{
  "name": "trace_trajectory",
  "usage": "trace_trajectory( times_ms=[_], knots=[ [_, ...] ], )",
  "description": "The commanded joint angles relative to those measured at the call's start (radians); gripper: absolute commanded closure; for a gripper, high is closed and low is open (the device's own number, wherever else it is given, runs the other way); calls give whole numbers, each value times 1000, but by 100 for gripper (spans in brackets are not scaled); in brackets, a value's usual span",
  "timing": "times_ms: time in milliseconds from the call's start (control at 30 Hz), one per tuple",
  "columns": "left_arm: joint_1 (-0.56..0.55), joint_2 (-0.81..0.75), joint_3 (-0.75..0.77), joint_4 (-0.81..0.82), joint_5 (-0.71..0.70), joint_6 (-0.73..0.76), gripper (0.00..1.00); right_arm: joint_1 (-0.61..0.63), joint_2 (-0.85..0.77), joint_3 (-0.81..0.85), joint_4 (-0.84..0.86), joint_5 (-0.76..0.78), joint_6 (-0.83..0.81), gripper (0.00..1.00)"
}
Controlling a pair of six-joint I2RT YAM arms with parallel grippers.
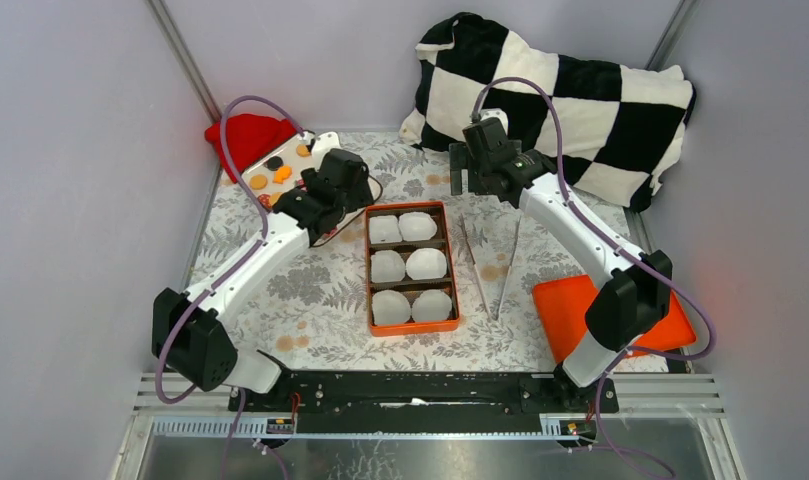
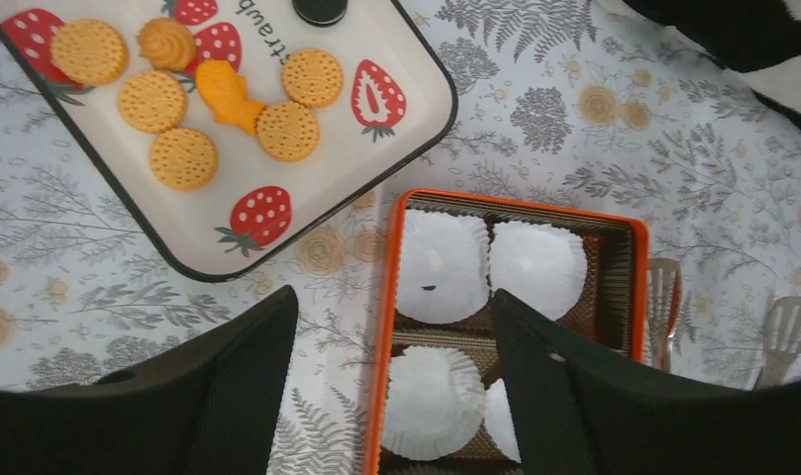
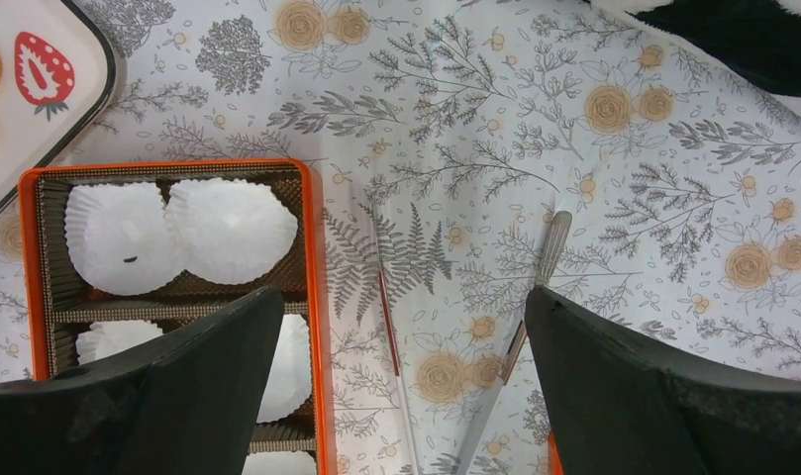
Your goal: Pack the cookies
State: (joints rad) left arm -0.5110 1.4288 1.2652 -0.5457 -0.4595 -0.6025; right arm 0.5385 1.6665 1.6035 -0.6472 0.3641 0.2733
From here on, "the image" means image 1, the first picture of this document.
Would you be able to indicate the black white checkered pillow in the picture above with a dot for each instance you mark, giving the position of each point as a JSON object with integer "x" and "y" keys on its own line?
{"x": 618, "y": 129}

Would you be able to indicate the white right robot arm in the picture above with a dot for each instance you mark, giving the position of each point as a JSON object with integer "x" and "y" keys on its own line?
{"x": 633, "y": 287}

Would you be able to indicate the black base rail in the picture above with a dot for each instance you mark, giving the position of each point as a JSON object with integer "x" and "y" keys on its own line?
{"x": 418, "y": 402}

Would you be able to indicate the black round cookie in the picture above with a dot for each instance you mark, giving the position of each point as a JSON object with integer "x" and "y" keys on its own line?
{"x": 274, "y": 164}

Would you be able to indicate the orange cookie tin box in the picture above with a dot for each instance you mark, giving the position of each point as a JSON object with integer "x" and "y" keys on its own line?
{"x": 411, "y": 284}

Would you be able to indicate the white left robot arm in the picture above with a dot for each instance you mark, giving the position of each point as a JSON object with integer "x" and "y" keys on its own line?
{"x": 188, "y": 332}

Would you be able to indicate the red knit hat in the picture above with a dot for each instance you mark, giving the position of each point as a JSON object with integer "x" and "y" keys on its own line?
{"x": 250, "y": 137}

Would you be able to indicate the round orange cookie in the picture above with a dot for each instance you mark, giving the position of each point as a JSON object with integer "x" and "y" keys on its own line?
{"x": 258, "y": 182}

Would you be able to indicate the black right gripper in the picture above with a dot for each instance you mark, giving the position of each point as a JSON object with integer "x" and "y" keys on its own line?
{"x": 460, "y": 159}

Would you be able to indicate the orange tin lid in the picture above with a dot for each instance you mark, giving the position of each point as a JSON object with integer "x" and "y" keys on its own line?
{"x": 561, "y": 306}

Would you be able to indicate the orange fish cookie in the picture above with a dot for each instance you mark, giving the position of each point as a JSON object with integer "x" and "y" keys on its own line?
{"x": 283, "y": 175}

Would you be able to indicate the metal tongs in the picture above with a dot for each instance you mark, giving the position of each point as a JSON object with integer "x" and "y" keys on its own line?
{"x": 491, "y": 240}

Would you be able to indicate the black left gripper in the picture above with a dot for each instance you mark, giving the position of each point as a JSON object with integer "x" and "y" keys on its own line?
{"x": 361, "y": 197}

